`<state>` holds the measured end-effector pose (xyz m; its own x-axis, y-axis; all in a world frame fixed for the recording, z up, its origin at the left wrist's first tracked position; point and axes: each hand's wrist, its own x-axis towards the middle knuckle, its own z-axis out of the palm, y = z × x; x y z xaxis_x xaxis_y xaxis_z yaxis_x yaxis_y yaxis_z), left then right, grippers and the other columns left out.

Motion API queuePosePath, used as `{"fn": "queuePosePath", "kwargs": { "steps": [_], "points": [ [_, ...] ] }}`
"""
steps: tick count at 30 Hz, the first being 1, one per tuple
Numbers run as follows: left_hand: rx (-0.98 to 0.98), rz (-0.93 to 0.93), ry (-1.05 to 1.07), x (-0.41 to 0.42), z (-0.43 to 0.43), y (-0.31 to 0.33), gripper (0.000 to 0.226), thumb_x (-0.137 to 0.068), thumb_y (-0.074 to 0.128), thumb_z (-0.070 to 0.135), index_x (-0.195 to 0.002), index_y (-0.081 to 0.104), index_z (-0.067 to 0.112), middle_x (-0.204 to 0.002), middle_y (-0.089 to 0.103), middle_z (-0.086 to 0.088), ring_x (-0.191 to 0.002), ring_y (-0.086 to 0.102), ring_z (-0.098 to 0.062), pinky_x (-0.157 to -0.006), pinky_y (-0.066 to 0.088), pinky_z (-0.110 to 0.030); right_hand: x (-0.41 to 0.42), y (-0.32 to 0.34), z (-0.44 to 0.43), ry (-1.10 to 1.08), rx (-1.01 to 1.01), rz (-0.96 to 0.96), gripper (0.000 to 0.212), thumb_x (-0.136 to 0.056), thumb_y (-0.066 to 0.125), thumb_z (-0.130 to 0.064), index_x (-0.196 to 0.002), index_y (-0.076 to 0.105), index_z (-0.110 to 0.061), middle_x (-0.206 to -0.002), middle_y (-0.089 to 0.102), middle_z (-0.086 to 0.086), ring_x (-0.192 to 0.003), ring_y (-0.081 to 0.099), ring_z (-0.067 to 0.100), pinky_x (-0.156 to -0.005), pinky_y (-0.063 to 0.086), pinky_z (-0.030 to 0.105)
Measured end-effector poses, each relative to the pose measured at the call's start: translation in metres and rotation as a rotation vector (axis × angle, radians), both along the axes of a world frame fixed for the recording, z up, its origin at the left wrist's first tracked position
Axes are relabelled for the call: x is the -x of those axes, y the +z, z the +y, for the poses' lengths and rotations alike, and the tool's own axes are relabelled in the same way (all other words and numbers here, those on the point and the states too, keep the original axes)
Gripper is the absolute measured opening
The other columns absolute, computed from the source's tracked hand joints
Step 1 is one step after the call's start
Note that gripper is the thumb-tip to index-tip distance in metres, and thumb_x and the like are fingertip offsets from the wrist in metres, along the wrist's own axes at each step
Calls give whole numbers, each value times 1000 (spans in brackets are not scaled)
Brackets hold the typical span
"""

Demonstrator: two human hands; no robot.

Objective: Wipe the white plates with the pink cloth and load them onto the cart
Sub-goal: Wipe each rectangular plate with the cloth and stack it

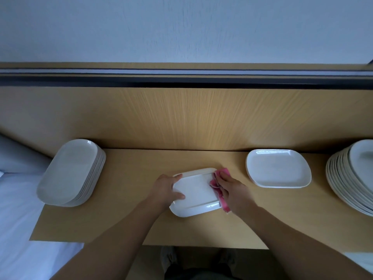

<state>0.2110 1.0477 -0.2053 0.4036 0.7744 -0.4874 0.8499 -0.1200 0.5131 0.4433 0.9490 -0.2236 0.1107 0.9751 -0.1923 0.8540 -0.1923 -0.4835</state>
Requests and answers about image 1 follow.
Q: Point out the person's left hand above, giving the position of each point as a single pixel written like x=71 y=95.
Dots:
x=161 y=192

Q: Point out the person's right hand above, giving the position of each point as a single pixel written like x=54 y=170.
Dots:
x=236 y=196

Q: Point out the person's right fingers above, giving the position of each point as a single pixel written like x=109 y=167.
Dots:
x=223 y=179

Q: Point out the person's left thumb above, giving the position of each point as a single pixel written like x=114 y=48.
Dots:
x=178 y=196

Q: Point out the white rectangular plate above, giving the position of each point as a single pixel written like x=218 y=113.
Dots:
x=278 y=168
x=195 y=198

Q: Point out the pink cleaning cloth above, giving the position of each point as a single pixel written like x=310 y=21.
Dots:
x=224 y=204

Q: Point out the person's left forearm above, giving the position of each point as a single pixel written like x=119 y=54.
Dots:
x=116 y=244

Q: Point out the person's right forearm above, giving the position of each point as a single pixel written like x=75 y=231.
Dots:
x=291 y=244

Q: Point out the person's grey shoe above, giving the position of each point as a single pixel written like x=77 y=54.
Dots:
x=169 y=258

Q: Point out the wooden desk back panel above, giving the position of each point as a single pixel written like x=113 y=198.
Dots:
x=186 y=116

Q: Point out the person's dark shorts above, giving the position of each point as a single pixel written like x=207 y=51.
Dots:
x=201 y=274

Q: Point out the stack of white oval plates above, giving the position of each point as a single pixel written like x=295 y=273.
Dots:
x=70 y=172
x=354 y=177

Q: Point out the white furniture corner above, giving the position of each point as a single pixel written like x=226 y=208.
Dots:
x=360 y=261

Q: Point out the white bed sheet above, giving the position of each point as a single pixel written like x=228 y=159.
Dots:
x=17 y=230

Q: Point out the black rail strip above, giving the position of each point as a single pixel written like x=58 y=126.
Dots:
x=186 y=81

